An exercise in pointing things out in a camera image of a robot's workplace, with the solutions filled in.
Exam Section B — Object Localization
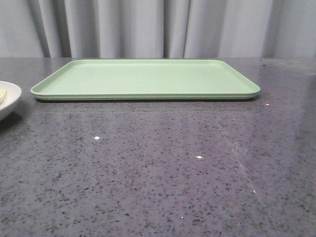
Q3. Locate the beige round plate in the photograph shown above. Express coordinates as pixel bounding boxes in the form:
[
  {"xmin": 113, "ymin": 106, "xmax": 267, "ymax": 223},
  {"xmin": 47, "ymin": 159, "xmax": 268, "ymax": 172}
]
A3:
[{"xmin": 0, "ymin": 81, "xmax": 22, "ymax": 120}]

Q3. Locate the yellow plastic fork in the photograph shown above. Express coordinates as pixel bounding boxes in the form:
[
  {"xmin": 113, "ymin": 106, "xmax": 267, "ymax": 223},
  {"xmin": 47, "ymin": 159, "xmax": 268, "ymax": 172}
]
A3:
[{"xmin": 0, "ymin": 90, "xmax": 7, "ymax": 104}]

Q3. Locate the light green rectangular tray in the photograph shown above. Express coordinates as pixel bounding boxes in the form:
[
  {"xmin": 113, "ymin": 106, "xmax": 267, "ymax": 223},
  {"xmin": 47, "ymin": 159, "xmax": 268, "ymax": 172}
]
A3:
[{"xmin": 31, "ymin": 59, "xmax": 260, "ymax": 101}]

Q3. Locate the grey pleated curtain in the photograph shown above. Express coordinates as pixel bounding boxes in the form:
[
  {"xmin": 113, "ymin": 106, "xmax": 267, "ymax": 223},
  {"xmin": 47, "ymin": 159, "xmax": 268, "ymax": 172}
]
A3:
[{"xmin": 0, "ymin": 0, "xmax": 316, "ymax": 58}]

